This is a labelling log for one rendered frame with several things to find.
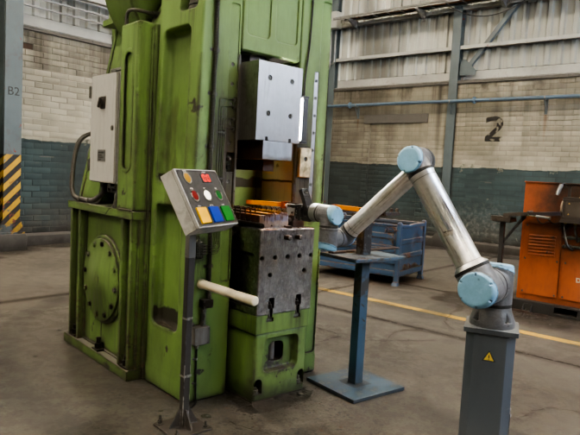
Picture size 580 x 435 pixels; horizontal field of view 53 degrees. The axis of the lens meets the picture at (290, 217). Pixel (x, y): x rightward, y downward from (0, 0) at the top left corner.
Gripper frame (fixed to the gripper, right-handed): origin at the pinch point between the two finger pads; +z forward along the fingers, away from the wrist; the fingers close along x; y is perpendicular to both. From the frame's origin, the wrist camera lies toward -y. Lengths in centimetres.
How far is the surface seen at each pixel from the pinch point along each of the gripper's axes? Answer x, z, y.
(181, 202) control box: -71, -15, -2
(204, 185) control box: -55, -6, -9
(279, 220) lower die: 0.8, 7.3, 9.5
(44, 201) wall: 73, 617, 54
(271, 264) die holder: -7.9, 0.8, 31.5
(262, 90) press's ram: -14, 8, -57
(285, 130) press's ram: 1.8, 8.1, -37.9
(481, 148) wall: 711, 330, -69
